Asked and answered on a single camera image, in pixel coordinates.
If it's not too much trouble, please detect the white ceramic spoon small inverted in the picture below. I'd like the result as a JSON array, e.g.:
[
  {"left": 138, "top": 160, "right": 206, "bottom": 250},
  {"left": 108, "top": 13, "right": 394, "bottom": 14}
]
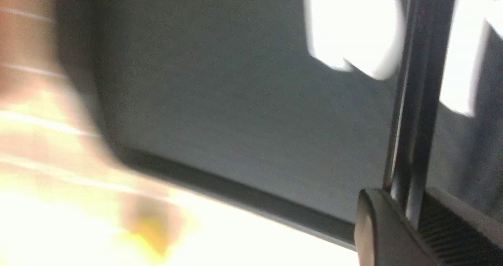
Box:
[{"left": 439, "top": 0, "right": 503, "bottom": 117}]

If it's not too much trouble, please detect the black chopstick gold band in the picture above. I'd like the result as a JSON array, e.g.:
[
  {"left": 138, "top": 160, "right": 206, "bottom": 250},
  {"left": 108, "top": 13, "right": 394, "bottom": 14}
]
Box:
[
  {"left": 383, "top": 0, "right": 433, "bottom": 212},
  {"left": 406, "top": 0, "right": 455, "bottom": 229}
]

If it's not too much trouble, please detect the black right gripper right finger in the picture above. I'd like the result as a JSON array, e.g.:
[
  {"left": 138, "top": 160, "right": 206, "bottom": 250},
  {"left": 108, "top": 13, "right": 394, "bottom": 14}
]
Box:
[{"left": 419, "top": 188, "right": 503, "bottom": 266}]

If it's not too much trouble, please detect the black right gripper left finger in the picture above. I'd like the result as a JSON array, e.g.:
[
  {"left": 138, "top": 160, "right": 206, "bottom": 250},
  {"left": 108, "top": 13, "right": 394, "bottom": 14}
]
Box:
[{"left": 354, "top": 188, "right": 442, "bottom": 266}]

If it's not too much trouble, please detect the black plastic tray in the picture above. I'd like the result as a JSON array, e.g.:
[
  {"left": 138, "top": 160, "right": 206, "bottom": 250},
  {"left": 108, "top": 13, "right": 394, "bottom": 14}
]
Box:
[{"left": 55, "top": 0, "right": 502, "bottom": 249}]

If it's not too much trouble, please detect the white ceramic spoon upright left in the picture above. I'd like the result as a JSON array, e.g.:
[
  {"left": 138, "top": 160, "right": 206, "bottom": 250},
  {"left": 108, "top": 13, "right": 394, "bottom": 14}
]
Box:
[{"left": 303, "top": 0, "right": 404, "bottom": 80}]

